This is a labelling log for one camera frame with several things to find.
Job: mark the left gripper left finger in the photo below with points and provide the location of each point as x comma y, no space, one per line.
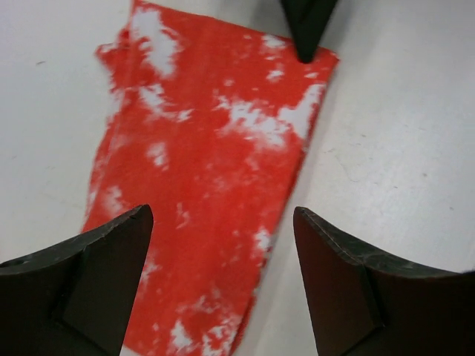
76,297

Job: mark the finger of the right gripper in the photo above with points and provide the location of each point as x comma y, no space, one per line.
307,21

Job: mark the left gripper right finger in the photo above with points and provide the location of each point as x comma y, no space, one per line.
363,300

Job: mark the red tie-dye trousers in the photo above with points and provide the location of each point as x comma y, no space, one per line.
209,126

